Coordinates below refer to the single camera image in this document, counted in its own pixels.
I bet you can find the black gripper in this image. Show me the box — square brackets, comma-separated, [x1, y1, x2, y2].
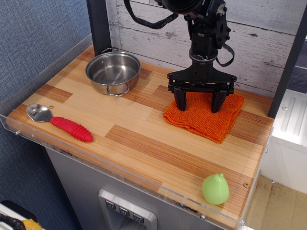
[167, 63, 236, 113]

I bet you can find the grey cabinet with button panel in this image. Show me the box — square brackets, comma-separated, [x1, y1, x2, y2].
[47, 149, 219, 230]

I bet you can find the red-handled metal spoon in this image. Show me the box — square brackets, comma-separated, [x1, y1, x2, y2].
[26, 103, 94, 142]

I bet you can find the clear acrylic table guard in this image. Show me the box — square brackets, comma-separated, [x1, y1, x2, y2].
[0, 37, 273, 230]

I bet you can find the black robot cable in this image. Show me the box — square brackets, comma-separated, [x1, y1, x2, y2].
[123, 0, 178, 30]

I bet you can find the yellow object bottom left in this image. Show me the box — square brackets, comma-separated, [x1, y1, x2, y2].
[22, 219, 44, 230]

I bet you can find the dark vertical post left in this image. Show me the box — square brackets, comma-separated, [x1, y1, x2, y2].
[86, 0, 112, 56]

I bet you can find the white ridged appliance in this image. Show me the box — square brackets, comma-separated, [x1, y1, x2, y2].
[260, 90, 307, 193]

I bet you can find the dark vertical post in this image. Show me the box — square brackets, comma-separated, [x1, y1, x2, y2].
[86, 0, 112, 56]
[267, 6, 307, 118]

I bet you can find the small steel pot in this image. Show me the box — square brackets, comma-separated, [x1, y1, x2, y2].
[85, 48, 141, 96]

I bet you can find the orange knitted cloth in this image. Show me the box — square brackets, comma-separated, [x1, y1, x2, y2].
[163, 92, 245, 144]

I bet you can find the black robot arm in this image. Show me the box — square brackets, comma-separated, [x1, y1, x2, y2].
[157, 0, 237, 113]

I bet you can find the black braided hose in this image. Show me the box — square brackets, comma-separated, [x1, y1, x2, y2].
[0, 213, 24, 230]

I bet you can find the dark vertical post right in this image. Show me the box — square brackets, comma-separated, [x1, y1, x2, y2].
[267, 6, 307, 118]

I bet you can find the green plastic pear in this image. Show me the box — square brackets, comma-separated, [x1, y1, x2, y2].
[202, 173, 230, 205]

